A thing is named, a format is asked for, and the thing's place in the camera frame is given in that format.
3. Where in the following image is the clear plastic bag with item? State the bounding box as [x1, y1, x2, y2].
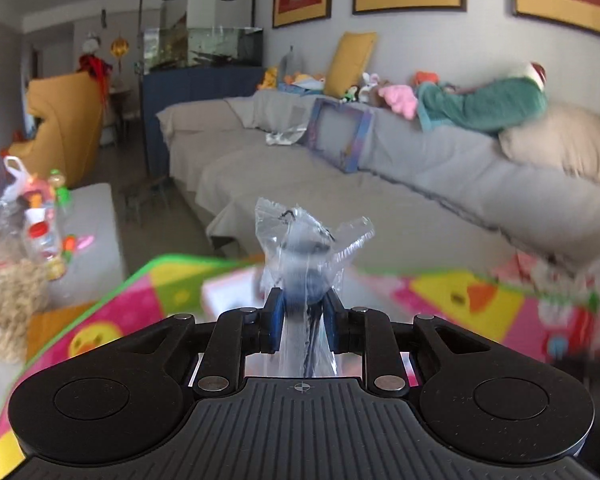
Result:
[254, 198, 375, 378]

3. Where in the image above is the pink cardboard box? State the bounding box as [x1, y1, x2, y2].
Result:
[201, 264, 391, 321]

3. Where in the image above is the grey fabric sofa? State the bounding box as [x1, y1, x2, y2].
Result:
[170, 90, 600, 270]

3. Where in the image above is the colourful cartoon play mat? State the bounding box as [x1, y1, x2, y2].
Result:
[0, 256, 595, 479]

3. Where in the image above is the small jar with red lid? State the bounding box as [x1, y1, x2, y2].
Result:
[26, 207, 66, 281]

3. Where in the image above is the glass jar of peanuts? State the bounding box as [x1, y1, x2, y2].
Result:
[0, 204, 48, 363]

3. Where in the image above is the pink plush toy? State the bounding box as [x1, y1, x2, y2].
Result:
[378, 84, 418, 120]

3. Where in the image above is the green toy bottle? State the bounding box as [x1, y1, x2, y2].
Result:
[47, 169, 72, 211]

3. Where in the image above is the dark blue aquarium cabinet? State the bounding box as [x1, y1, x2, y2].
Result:
[142, 65, 264, 177]

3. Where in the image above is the teal plush toy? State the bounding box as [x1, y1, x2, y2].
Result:
[416, 77, 547, 134]

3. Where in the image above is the yellow pillow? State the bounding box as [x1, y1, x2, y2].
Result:
[323, 32, 377, 99]

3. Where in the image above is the yellow armchair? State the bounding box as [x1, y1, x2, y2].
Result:
[8, 72, 104, 188]

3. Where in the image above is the glass aquarium tank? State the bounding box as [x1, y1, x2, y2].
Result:
[140, 26, 263, 75]

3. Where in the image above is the beige cushion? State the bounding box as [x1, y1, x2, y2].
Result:
[498, 103, 600, 184]

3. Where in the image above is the purple picture frame box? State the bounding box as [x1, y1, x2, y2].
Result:
[303, 99, 374, 174]

